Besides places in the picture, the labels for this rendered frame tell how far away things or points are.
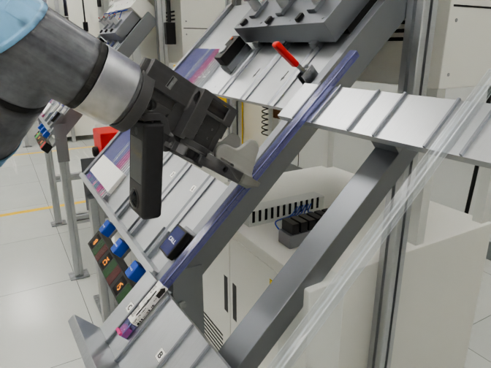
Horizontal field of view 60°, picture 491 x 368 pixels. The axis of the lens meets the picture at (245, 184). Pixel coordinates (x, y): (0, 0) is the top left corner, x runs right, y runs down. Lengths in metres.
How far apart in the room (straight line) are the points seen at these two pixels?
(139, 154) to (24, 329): 1.58
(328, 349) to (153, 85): 0.39
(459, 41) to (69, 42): 0.83
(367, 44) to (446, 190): 1.91
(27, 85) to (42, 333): 1.59
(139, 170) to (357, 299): 0.68
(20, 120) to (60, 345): 1.47
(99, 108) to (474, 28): 0.85
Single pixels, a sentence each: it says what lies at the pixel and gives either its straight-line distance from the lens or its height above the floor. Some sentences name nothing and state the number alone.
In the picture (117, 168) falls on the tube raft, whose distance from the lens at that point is 1.16.
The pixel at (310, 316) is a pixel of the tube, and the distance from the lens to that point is 0.41.
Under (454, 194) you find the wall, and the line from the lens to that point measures 2.66.
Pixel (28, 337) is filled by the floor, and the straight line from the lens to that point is 1.96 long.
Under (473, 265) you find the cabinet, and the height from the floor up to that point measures 0.50.
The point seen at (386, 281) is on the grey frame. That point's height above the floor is 0.58.
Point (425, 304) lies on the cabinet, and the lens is 1.26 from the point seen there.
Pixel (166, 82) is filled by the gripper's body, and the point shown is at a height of 1.05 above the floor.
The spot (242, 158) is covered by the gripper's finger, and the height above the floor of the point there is 0.95.
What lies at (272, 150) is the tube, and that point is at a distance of 0.59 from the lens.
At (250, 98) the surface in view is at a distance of 0.92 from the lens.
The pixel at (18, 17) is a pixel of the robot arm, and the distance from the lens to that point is 0.43.
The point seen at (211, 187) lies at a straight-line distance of 0.79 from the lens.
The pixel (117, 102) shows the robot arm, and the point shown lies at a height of 1.04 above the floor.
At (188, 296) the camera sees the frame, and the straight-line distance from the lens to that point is 0.70.
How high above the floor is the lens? 1.09
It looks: 18 degrees down
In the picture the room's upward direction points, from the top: straight up
